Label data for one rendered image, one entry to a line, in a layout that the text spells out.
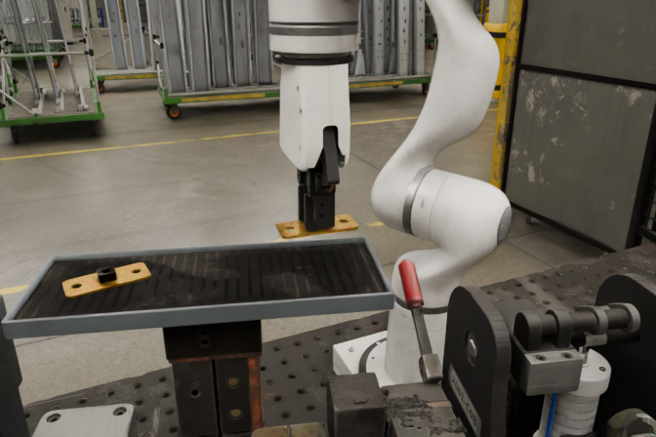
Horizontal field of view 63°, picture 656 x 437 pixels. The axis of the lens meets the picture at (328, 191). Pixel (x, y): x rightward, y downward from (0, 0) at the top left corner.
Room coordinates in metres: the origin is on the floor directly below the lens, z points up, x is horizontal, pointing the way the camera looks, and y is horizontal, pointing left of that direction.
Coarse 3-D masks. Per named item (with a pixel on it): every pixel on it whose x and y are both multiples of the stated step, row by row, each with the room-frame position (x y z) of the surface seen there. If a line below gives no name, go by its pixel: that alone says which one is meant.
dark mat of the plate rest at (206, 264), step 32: (160, 256) 0.56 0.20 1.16; (192, 256) 0.56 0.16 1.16; (224, 256) 0.56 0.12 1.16; (256, 256) 0.56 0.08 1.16; (288, 256) 0.56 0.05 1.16; (320, 256) 0.56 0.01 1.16; (352, 256) 0.56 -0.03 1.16; (128, 288) 0.49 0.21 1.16; (160, 288) 0.49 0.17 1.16; (192, 288) 0.49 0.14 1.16; (224, 288) 0.49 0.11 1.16; (256, 288) 0.49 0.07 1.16; (288, 288) 0.49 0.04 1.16; (320, 288) 0.49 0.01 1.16; (352, 288) 0.49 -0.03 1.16; (384, 288) 0.49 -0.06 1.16
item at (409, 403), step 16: (400, 384) 0.44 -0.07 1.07; (416, 384) 0.44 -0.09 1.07; (432, 384) 0.44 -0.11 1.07; (400, 400) 0.42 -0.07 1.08; (416, 400) 0.42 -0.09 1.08; (432, 400) 0.42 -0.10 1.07; (400, 416) 0.39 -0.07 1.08; (416, 416) 0.40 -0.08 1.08; (432, 416) 0.40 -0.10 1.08; (448, 416) 0.40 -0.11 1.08; (400, 432) 0.38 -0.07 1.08; (416, 432) 0.38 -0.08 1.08; (432, 432) 0.38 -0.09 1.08; (448, 432) 0.38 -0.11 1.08; (464, 432) 0.38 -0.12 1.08
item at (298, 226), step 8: (336, 216) 0.55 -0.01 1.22; (344, 216) 0.55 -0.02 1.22; (280, 224) 0.53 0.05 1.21; (288, 224) 0.53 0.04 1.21; (296, 224) 0.53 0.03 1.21; (304, 224) 0.53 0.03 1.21; (336, 224) 0.52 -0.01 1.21; (344, 224) 0.52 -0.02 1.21; (352, 224) 0.52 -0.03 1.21; (280, 232) 0.51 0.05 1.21; (288, 232) 0.51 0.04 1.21; (296, 232) 0.51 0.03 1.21; (304, 232) 0.51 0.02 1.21; (312, 232) 0.51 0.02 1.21; (320, 232) 0.51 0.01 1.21; (328, 232) 0.51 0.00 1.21
